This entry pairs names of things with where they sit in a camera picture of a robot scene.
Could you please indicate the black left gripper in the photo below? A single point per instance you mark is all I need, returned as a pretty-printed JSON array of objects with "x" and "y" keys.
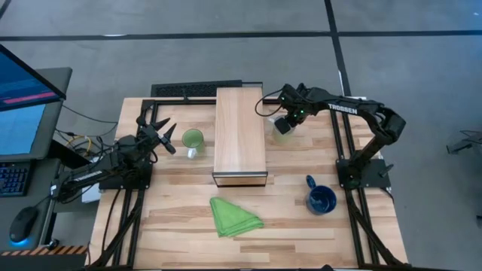
[{"x": 150, "y": 137}]

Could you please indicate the dark blue mug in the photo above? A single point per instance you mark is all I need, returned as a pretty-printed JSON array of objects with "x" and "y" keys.
[{"x": 321, "y": 201}]

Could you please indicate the black backlit keyboard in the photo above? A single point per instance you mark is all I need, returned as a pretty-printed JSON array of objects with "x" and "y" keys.
[{"x": 13, "y": 178}]

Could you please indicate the wooden shelf with black frame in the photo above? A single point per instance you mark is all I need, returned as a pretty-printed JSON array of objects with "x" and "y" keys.
[{"x": 239, "y": 131}]

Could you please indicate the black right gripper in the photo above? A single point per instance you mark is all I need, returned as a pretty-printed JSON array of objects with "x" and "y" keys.
[{"x": 295, "y": 103}]

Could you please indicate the black perforated mat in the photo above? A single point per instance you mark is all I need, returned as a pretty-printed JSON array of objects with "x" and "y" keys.
[{"x": 188, "y": 89}]

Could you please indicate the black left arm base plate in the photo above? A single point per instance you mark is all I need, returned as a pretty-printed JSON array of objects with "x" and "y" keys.
[{"x": 124, "y": 184}]

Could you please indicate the black floor stand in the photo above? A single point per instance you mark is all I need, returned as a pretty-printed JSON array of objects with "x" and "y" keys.
[{"x": 465, "y": 143}]

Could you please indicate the black aluminium table frame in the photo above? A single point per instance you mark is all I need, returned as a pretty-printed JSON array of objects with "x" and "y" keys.
[{"x": 188, "y": 101}]

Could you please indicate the black computer mouse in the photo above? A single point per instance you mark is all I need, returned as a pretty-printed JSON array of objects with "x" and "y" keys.
[{"x": 23, "y": 224}]

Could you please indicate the grey-framed blue screen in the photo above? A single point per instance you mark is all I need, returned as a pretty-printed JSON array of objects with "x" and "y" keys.
[{"x": 22, "y": 128}]

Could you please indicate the white power box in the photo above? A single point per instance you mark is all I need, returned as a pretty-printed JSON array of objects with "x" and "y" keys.
[{"x": 90, "y": 195}]

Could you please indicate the folded green microfibre cloth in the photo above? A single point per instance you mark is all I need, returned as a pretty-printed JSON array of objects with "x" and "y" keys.
[{"x": 231, "y": 220}]

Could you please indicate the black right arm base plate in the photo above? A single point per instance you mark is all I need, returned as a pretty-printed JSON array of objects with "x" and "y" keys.
[{"x": 376, "y": 173}]

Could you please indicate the yellow-black hazard tape strip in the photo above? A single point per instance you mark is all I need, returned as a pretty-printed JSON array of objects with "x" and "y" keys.
[{"x": 56, "y": 250}]

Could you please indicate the grey computer desk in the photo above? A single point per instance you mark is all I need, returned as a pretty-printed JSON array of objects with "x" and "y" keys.
[{"x": 41, "y": 188}]

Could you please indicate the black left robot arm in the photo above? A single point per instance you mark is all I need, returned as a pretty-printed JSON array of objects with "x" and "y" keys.
[{"x": 90, "y": 175}]

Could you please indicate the black-framed computer monitor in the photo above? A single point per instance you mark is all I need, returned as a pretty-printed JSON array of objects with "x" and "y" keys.
[{"x": 22, "y": 83}]

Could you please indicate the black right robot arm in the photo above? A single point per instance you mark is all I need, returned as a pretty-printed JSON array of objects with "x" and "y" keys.
[{"x": 369, "y": 111}]

